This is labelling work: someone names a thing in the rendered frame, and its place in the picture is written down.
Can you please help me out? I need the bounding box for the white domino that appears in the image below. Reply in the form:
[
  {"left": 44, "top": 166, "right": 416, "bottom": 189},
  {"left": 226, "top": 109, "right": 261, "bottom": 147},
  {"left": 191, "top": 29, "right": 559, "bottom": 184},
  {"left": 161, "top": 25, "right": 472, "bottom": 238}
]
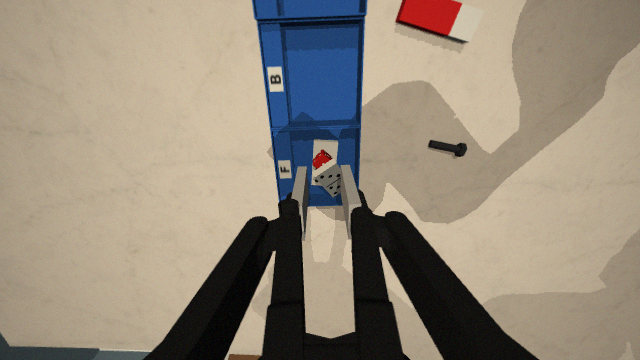
[
  {"left": 312, "top": 158, "right": 341, "bottom": 197},
  {"left": 311, "top": 139, "right": 338, "bottom": 186}
]

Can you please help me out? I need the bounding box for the red die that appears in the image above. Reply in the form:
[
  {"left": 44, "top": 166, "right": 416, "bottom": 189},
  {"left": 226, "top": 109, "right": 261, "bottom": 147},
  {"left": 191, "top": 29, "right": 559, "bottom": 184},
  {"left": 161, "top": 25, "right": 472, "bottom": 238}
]
[{"left": 313, "top": 149, "right": 333, "bottom": 169}]

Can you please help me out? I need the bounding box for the red and white eraser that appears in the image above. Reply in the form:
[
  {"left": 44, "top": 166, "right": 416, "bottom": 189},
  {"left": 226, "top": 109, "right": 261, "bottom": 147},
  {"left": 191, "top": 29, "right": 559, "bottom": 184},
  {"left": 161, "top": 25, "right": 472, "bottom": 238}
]
[{"left": 395, "top": 0, "right": 484, "bottom": 43}]

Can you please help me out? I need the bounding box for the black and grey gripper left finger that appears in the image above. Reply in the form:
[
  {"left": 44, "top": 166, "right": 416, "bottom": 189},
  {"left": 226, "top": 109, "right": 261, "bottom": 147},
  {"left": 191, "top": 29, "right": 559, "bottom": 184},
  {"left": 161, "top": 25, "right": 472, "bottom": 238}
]
[{"left": 143, "top": 166, "right": 309, "bottom": 360}]

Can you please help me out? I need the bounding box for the blue bin rack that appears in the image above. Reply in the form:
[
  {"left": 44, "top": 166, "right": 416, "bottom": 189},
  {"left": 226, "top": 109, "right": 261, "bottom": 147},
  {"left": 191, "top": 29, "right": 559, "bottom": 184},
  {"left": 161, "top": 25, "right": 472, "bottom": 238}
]
[{"left": 252, "top": 0, "right": 367, "bottom": 207}]

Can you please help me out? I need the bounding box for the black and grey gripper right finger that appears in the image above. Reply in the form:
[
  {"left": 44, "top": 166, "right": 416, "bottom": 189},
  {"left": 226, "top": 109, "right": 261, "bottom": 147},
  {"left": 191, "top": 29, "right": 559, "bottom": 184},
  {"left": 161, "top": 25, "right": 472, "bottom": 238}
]
[{"left": 341, "top": 165, "right": 539, "bottom": 360}]

